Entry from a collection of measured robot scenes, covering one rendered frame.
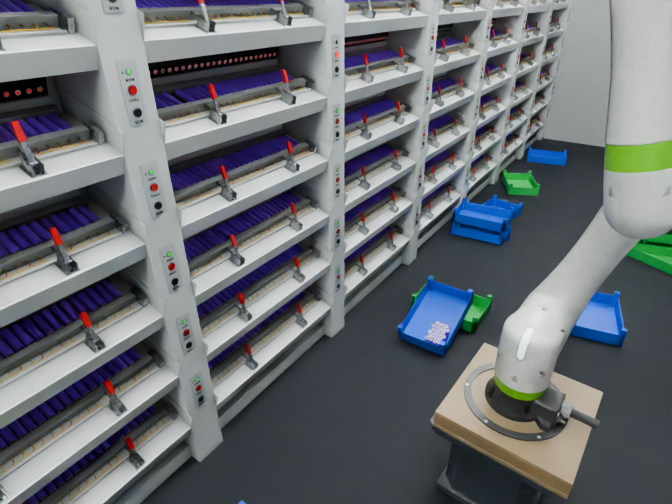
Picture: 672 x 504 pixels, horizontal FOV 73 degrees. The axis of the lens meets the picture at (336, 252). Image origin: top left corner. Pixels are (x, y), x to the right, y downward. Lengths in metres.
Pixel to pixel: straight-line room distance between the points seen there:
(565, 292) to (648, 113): 0.49
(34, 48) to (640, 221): 1.05
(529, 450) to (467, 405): 0.17
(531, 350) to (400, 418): 0.66
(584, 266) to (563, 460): 0.44
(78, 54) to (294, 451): 1.20
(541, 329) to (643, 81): 0.54
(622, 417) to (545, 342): 0.80
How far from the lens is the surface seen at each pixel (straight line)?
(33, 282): 1.03
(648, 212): 0.92
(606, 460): 1.73
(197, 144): 1.14
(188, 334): 1.27
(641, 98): 0.89
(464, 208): 2.90
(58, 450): 1.25
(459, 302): 2.02
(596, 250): 1.16
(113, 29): 1.00
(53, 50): 0.95
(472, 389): 1.30
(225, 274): 1.30
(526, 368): 1.15
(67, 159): 1.00
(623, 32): 0.90
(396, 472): 1.51
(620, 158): 0.91
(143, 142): 1.04
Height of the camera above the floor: 1.24
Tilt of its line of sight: 30 degrees down
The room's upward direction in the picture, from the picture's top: 1 degrees counter-clockwise
